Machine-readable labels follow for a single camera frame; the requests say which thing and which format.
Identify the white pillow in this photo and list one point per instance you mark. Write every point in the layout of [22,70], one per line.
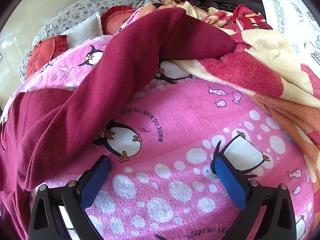
[82,30]

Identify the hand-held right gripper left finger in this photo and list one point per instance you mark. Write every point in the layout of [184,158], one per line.
[95,180]

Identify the pink penguin print blanket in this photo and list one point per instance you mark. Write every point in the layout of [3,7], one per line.
[187,120]

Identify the orange red cream blanket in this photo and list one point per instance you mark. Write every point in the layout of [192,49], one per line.
[262,80]

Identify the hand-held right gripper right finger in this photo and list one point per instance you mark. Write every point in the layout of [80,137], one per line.
[230,182]

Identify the red heart cushion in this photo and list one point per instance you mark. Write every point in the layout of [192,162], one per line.
[42,55]
[115,20]

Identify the white patterned curtain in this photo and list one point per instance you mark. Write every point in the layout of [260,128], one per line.
[295,12]

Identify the maroon knit garment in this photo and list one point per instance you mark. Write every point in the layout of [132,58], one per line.
[75,120]

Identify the floral grey pillow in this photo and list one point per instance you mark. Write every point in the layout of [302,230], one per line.
[75,12]

